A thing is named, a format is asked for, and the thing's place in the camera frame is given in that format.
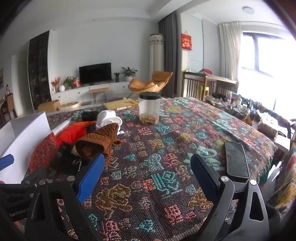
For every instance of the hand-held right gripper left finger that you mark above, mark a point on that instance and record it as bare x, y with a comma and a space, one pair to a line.
91, 175

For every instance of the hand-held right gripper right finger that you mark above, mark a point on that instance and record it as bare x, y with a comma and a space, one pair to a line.
203, 178

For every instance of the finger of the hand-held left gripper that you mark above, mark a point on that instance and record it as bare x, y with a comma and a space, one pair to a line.
34, 175
5, 161

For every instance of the white box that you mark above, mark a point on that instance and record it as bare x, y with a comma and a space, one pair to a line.
23, 132

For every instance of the brown knit scarf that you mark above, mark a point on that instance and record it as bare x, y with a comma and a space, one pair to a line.
97, 139

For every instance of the red knit cloth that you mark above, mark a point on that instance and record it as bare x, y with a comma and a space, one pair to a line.
69, 134

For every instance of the cream cloth bag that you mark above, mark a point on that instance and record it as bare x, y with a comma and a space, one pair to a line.
107, 118

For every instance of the black smartphone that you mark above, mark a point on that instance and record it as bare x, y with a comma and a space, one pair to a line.
237, 160

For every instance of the colourful patterned woven blanket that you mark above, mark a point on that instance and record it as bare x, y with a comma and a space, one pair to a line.
150, 162

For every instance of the wooden chair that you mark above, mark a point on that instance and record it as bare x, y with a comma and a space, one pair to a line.
10, 104

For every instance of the black cloth bundle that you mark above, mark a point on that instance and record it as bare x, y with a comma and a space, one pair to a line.
90, 115

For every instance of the brown cardboard box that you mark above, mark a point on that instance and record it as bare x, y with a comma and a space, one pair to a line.
48, 106

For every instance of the round wooden stool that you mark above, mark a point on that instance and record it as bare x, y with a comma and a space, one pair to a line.
69, 106

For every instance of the flat yellow cardboard box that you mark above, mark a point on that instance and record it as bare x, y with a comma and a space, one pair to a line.
120, 104

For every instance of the cluttered row of small household things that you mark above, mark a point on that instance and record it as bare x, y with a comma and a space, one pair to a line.
242, 109

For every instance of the white television cabinet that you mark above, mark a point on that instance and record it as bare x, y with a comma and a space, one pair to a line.
74, 91

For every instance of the wooden bench with metal legs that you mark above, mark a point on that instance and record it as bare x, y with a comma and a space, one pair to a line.
99, 90

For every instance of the clear plastic jar black lid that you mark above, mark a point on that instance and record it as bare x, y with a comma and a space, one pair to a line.
149, 109

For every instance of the round white vase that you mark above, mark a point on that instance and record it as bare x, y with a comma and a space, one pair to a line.
61, 88

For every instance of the red flower arrangement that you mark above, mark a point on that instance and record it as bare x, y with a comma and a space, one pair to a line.
55, 82

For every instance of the potted plant with red ornaments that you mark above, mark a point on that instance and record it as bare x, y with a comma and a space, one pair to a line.
70, 83

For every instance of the dark glass display cabinet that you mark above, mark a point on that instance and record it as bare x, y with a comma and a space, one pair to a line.
39, 69

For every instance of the small green potted plant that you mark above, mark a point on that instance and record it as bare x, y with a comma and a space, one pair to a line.
117, 77

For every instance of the flat screen television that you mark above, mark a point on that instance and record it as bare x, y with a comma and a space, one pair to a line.
94, 73

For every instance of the red cloth bundle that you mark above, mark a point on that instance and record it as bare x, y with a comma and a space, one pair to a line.
206, 71

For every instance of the large green potted plant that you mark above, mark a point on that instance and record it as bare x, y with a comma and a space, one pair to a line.
128, 71

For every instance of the orange lounge chair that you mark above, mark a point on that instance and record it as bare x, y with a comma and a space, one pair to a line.
159, 77

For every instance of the standing air conditioner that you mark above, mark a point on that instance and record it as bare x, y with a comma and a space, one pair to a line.
157, 58

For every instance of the cream curtain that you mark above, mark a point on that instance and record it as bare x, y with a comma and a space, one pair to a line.
231, 51

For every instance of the window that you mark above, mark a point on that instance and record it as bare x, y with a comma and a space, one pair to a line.
266, 58

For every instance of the grey curtain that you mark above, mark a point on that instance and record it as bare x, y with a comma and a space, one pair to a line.
171, 46

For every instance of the round ceiling lamp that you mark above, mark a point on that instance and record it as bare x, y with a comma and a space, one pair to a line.
248, 10

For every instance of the red wall hanging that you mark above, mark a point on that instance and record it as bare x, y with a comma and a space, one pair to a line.
186, 42

